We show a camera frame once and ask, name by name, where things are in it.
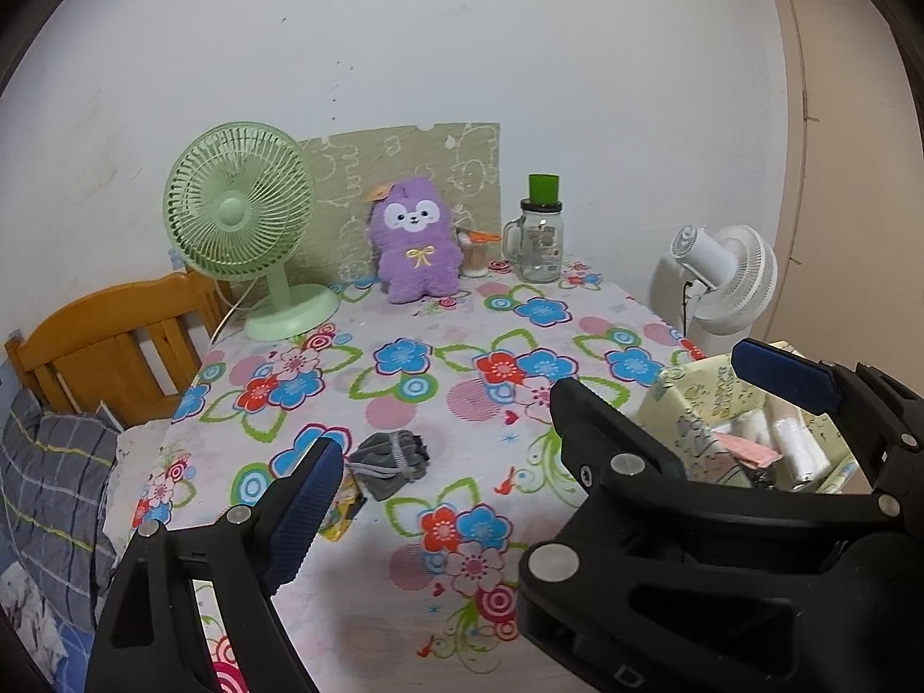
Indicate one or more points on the white towel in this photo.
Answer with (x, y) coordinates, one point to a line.
(780, 426)

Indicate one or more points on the beige door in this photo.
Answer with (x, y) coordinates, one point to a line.
(849, 240)

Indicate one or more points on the green desk fan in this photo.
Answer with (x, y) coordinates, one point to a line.
(237, 204)

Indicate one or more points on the floral tablecloth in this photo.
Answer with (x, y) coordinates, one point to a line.
(452, 465)

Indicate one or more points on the glass mason jar mug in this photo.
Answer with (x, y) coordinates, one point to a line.
(534, 242)

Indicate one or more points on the yellow floral tissue pack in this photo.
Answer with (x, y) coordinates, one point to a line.
(348, 501)

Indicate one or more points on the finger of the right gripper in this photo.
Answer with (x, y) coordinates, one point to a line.
(801, 382)

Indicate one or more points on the yellow cartoon storage box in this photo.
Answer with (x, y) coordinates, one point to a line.
(687, 405)

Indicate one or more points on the grey socks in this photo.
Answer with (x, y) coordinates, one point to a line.
(386, 462)

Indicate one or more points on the grey plaid bedding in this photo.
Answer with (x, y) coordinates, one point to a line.
(55, 469)

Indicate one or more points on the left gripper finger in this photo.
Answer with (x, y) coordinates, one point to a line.
(299, 505)

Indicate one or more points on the green cup on jar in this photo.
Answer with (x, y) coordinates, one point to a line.
(543, 189)

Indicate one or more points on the small orange-lid jar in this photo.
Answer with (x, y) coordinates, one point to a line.
(475, 247)

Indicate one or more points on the wooden bed headboard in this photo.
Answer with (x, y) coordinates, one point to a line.
(127, 347)

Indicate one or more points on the pink wet wipes pack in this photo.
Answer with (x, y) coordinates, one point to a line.
(750, 454)

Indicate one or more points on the white standing fan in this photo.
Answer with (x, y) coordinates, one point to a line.
(733, 275)

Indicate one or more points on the purple plush toy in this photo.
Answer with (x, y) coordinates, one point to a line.
(413, 238)

